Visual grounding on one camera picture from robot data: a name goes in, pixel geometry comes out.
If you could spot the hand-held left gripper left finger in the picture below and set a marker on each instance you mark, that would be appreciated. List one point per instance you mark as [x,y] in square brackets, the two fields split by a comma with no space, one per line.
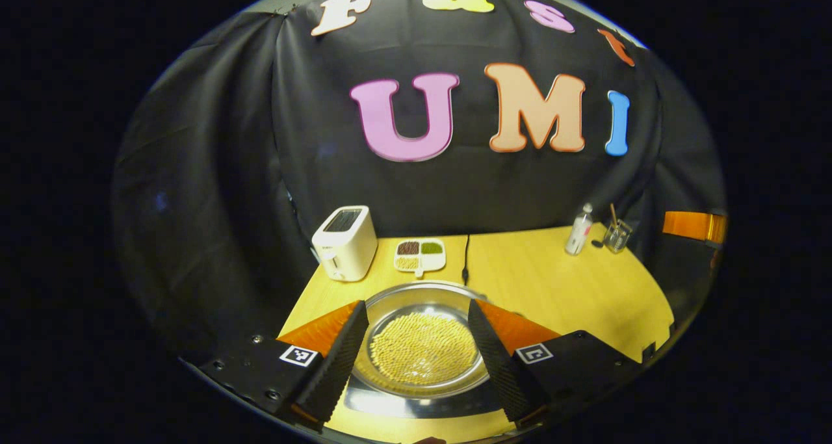
[341,359]

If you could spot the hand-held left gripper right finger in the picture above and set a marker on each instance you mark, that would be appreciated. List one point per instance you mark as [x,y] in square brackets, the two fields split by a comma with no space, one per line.
[494,366]

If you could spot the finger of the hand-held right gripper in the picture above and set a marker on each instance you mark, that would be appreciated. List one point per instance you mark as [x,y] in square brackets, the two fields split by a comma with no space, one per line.
[692,226]

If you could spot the steel pot with soybeans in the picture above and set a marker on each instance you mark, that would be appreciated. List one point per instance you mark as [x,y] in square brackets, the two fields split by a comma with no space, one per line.
[422,346]

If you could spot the black induction cooktop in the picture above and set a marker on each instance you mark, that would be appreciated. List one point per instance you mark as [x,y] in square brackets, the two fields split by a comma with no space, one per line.
[416,409]

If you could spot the glass cup with stick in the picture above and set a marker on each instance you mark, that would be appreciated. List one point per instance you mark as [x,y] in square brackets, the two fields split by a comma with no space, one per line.
[617,236]

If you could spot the white toaster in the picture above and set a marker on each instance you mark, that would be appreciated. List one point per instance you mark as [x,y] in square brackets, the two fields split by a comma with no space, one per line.
[344,246]

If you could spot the white plastic bottle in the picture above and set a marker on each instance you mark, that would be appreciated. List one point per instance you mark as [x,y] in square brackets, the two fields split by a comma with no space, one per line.
[578,233]

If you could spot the white divided dish of beans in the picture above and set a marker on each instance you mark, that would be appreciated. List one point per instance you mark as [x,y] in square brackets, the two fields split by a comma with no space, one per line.
[419,255]

